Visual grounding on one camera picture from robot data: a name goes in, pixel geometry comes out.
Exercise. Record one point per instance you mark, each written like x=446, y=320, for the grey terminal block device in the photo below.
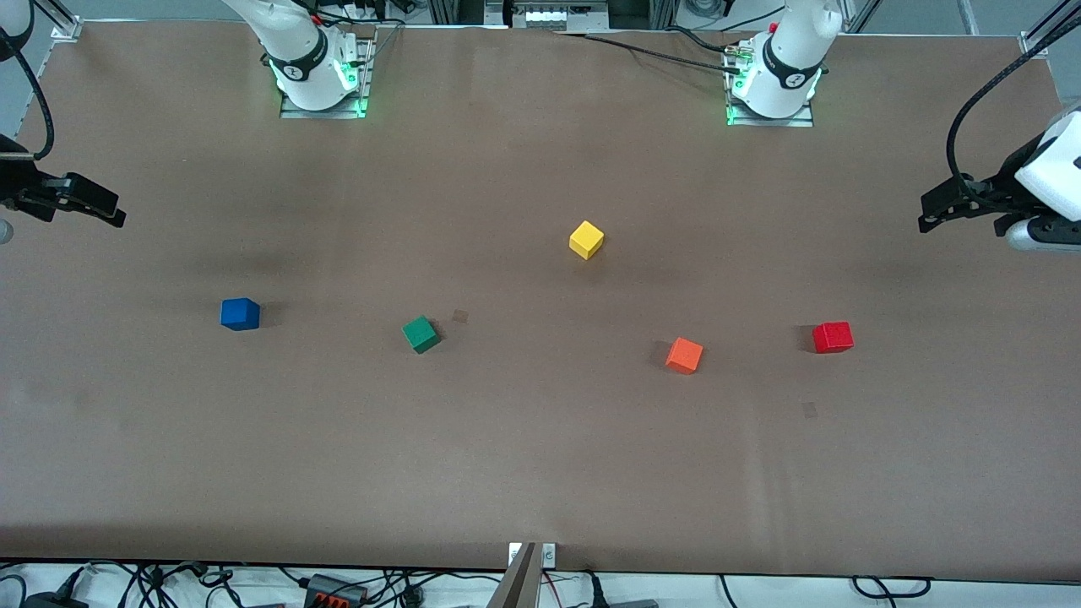
x=553, y=15

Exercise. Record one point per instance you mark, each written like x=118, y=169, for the grey-brown slanted post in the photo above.
x=517, y=583

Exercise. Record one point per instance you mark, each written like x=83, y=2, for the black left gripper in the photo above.
x=998, y=187

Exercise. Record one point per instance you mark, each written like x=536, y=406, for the red cube block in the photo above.
x=833, y=337

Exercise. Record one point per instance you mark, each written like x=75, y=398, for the black power strip red switches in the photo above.
x=334, y=589

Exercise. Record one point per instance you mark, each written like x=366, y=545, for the orange cube block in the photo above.
x=684, y=355

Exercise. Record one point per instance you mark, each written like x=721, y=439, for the white metal edge bracket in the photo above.
x=549, y=555

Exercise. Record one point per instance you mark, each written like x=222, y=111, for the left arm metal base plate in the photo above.
x=806, y=120

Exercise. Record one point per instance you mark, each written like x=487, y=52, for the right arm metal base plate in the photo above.
x=365, y=80

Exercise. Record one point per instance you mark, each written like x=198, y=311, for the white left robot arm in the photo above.
x=794, y=42

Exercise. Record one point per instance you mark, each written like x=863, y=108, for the blue cube block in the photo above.
x=240, y=314

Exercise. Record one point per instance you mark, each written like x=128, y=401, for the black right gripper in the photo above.
x=19, y=183

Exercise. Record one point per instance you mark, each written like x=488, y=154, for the yellow cube block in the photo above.
x=586, y=240

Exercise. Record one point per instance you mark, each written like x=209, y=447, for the black power adapter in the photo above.
x=55, y=601

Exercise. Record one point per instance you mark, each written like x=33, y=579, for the green cube block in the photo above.
x=420, y=334

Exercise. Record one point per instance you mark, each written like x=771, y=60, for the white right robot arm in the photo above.
x=296, y=34

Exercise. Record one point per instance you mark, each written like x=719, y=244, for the black plug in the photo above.
x=595, y=591

